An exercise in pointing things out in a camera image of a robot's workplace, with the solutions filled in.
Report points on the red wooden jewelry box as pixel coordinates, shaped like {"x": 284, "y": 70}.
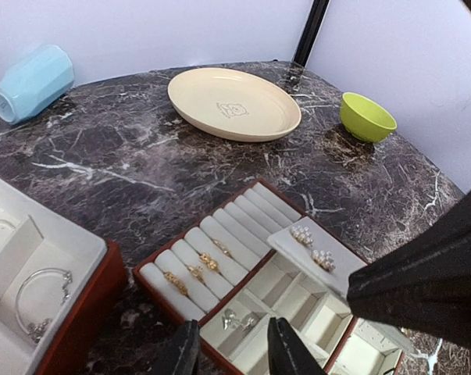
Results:
{"x": 43, "y": 239}

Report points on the green small bowl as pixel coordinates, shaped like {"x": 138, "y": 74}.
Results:
{"x": 364, "y": 119}

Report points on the silver bangle right compartment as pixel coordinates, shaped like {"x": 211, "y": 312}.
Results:
{"x": 39, "y": 300}

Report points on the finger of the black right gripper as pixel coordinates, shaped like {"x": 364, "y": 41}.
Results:
{"x": 425, "y": 285}

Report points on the light blue cup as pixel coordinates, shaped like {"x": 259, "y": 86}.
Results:
{"x": 34, "y": 83}

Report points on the pearl cluster earring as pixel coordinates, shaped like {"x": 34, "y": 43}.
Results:
{"x": 302, "y": 235}
{"x": 324, "y": 260}

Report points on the cream ceramic plate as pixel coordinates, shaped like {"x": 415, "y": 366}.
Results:
{"x": 233, "y": 105}

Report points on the red earring tray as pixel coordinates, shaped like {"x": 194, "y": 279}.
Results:
{"x": 242, "y": 257}

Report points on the small silver stud earring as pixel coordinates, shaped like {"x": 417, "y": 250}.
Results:
{"x": 230, "y": 320}

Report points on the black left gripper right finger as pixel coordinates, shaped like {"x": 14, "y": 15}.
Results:
{"x": 287, "y": 354}

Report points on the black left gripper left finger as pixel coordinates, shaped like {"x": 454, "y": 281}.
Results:
{"x": 181, "y": 357}

